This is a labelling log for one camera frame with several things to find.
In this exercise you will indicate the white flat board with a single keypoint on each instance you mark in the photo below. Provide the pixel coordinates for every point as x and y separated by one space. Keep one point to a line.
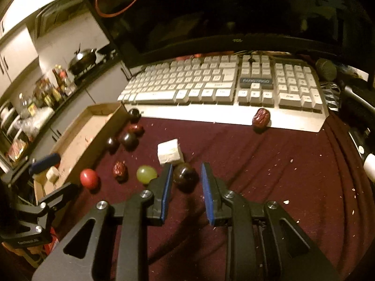
205 115

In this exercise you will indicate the red tomato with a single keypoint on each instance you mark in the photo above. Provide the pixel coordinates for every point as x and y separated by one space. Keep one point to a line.
89 178

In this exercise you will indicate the row of condiment bottles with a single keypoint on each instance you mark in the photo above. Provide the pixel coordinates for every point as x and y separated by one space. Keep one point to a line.
58 79

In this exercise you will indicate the black monitor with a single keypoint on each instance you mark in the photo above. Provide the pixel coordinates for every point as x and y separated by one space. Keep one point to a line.
234 11

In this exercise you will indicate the grey lower cabinets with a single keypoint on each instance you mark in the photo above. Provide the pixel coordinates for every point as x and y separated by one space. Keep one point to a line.
96 93

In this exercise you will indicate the white keyboard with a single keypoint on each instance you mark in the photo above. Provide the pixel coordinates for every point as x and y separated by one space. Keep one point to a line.
190 79

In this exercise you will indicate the metal wok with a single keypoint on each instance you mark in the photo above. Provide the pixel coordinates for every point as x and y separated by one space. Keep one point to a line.
82 60

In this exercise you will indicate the red snack packet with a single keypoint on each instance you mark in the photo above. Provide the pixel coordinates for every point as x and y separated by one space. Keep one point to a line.
17 150

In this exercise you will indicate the black kitchen counter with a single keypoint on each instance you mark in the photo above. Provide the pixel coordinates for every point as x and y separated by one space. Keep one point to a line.
88 82

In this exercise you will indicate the black stove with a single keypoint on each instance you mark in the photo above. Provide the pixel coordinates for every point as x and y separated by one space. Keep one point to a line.
108 53

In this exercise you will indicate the black microphone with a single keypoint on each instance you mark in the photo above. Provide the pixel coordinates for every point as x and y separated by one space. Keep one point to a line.
325 68

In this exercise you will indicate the white cube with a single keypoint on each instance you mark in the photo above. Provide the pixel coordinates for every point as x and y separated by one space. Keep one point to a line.
170 152
52 175

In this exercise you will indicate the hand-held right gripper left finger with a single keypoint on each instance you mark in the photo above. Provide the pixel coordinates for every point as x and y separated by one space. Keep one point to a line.
167 193

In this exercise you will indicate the green grape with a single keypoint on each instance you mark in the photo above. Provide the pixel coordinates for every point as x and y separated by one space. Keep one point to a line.
146 174

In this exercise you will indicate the range hood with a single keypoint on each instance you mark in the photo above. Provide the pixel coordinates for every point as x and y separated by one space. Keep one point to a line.
58 11

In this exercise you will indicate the red wrapper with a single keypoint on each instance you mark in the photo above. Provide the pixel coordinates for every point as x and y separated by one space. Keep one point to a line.
52 240

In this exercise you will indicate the clear plastic bag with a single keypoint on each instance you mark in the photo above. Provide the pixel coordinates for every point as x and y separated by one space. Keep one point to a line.
38 120

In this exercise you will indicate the white cylinder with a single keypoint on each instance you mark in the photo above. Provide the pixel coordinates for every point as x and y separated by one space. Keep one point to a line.
370 164

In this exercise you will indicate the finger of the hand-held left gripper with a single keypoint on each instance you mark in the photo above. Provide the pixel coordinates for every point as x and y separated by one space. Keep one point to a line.
58 196
44 162

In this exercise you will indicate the white tube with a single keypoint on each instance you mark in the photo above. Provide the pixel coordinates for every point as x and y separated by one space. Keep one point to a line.
356 95

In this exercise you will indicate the black desk device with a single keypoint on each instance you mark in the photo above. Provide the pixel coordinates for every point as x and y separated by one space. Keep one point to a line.
359 140

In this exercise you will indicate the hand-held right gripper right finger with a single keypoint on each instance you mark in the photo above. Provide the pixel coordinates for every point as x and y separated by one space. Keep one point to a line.
206 193

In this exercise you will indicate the shallow cardboard box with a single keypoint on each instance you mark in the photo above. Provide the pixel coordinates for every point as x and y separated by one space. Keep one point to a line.
85 134

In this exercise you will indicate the dark red cloth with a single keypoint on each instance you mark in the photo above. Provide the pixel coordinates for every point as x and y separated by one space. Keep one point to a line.
263 181

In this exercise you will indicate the white upper cabinets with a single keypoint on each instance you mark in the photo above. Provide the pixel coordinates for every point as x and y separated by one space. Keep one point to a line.
17 52

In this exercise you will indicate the dish rack with plates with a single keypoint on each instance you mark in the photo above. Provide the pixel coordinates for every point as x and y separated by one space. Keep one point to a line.
8 123

